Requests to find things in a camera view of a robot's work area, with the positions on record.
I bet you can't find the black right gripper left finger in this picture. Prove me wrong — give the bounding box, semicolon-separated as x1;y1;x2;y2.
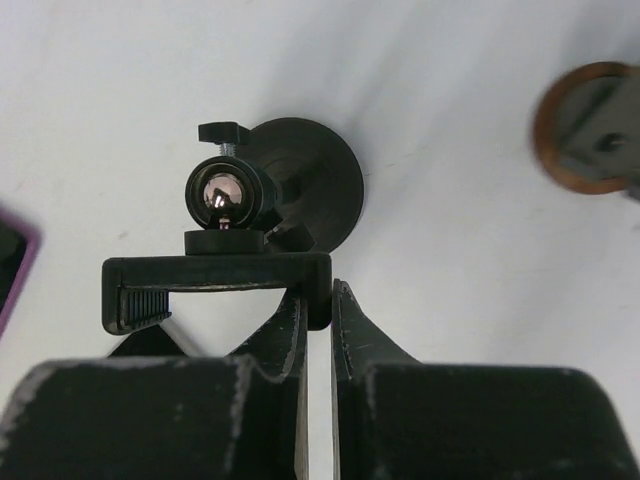
1;290;309;479

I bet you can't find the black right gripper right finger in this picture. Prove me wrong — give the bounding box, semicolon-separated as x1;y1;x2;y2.
331;280;639;479

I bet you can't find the black tripod phone stand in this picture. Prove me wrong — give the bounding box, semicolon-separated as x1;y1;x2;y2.
101;117;365;357

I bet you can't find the pink phone black screen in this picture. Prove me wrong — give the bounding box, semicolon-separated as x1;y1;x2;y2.
1;205;42;336

